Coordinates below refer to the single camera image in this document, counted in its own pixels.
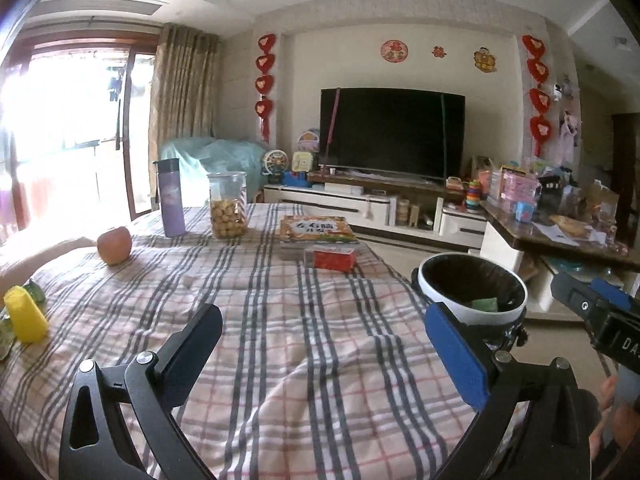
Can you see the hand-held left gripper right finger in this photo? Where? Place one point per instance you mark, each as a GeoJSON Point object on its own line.
{"type": "Point", "coordinates": [455, 355]}

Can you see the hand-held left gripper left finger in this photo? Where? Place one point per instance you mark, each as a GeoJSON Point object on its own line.
{"type": "Point", "coordinates": [192, 355]}

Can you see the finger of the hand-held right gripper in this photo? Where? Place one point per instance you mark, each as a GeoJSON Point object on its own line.
{"type": "Point", "coordinates": [612, 295]}
{"type": "Point", "coordinates": [572, 295]}

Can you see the green paper sheet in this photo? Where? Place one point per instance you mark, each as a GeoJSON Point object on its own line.
{"type": "Point", "coordinates": [484, 304]}

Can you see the white trash bin black liner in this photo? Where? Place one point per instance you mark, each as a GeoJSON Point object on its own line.
{"type": "Point", "coordinates": [470, 275]}

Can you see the person's right hand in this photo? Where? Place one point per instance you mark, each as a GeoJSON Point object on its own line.
{"type": "Point", "coordinates": [607, 392]}

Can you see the brown cluttered side table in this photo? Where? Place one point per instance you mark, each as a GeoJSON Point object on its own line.
{"type": "Point", "coordinates": [520, 232]}

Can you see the plaid blanket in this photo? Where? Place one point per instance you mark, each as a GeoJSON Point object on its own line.
{"type": "Point", "coordinates": [300, 385]}

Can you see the pink plastic box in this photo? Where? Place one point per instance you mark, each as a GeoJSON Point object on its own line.
{"type": "Point", "coordinates": [520, 185]}

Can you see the red apple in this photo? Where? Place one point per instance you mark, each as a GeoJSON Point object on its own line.
{"type": "Point", "coordinates": [114, 246]}

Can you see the stacking rings toy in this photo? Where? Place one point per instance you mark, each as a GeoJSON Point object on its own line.
{"type": "Point", "coordinates": [473, 195]}

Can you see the clear cookie jar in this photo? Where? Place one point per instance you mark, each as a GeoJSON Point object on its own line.
{"type": "Point", "coordinates": [227, 215]}

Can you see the purple drink bottle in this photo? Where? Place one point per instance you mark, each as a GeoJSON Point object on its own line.
{"type": "Point", "coordinates": [171, 205]}

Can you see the red cardboard box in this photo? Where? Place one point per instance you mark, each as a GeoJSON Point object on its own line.
{"type": "Point", "coordinates": [335, 260]}

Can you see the green snack packet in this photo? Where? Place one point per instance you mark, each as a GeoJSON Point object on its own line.
{"type": "Point", "coordinates": [5, 340]}
{"type": "Point", "coordinates": [36, 291]}

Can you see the yellow ribbed plastic cup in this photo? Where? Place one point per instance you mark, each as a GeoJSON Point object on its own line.
{"type": "Point", "coordinates": [27, 317]}

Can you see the pink sofa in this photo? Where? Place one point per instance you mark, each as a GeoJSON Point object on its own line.
{"type": "Point", "coordinates": [45, 260]}

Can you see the orange snack box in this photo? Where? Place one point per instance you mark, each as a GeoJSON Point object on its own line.
{"type": "Point", "coordinates": [317, 230]}

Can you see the teal covered furniture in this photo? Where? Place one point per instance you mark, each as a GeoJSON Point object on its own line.
{"type": "Point", "coordinates": [225, 160]}

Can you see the white television cabinet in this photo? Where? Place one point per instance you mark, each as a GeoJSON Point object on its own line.
{"type": "Point", "coordinates": [325, 197]}

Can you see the blue toy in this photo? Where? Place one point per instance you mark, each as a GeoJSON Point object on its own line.
{"type": "Point", "coordinates": [296, 179]}

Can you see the small round toy fan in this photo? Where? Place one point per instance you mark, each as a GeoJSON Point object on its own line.
{"type": "Point", "coordinates": [276, 165]}

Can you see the yellow square toy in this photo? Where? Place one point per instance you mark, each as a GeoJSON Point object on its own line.
{"type": "Point", "coordinates": [302, 161]}

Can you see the balcony glass door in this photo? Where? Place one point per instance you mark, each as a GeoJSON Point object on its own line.
{"type": "Point", "coordinates": [130, 135]}

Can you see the black flat television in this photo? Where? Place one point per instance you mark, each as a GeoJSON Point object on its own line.
{"type": "Point", "coordinates": [395, 132]}

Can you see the toy house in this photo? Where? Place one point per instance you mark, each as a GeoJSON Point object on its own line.
{"type": "Point", "coordinates": [310, 140]}

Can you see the beige window curtain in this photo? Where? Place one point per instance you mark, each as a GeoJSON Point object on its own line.
{"type": "Point", "coordinates": [185, 95]}

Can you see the yellow figure wall sticker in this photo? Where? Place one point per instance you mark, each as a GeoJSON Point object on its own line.
{"type": "Point", "coordinates": [485, 59]}

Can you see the small red wall sticker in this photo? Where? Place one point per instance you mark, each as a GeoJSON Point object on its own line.
{"type": "Point", "coordinates": [439, 52]}

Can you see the round red wall sticker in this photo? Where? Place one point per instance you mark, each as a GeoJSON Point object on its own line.
{"type": "Point", "coordinates": [394, 51]}

